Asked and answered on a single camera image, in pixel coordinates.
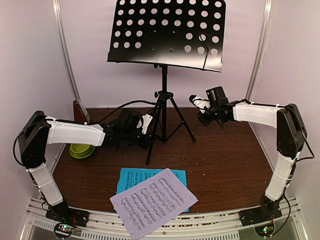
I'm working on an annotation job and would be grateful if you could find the brown wooden metronome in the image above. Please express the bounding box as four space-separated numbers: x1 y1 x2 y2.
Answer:
72 100 90 124

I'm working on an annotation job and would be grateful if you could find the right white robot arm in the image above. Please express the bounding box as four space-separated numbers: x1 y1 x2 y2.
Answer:
189 86 309 221

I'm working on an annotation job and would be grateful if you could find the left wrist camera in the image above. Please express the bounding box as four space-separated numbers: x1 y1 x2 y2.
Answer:
136 113 153 135

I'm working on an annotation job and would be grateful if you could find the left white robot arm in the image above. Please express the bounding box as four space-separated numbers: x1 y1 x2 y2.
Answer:
13 108 156 222

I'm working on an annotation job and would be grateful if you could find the aluminium front rail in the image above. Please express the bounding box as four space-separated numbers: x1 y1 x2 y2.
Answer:
26 197 301 240

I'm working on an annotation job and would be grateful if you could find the green bowl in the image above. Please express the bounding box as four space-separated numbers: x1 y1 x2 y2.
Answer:
69 144 95 159

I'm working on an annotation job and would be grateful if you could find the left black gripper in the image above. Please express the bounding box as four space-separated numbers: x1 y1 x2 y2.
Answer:
122 129 157 151

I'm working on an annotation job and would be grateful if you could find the blue sheet music page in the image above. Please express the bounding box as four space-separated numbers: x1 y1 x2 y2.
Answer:
116 167 190 214

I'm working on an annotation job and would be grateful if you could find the black music stand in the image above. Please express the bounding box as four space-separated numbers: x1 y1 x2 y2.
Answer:
105 0 228 166

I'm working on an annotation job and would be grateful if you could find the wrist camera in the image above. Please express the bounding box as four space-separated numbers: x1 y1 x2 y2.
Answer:
136 113 153 135
189 94 211 113

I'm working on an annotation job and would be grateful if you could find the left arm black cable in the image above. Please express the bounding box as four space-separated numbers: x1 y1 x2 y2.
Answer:
13 99 157 166

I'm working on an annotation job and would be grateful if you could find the lilac sheet music page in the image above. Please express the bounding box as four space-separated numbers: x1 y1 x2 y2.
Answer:
110 168 198 240

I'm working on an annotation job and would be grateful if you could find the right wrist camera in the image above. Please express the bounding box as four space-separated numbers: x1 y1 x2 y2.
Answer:
189 94 211 113

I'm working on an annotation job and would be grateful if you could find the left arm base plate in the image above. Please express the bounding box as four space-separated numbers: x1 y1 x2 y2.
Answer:
45 207 90 227

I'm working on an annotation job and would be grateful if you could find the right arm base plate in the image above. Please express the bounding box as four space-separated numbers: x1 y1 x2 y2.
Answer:
238 207 282 227

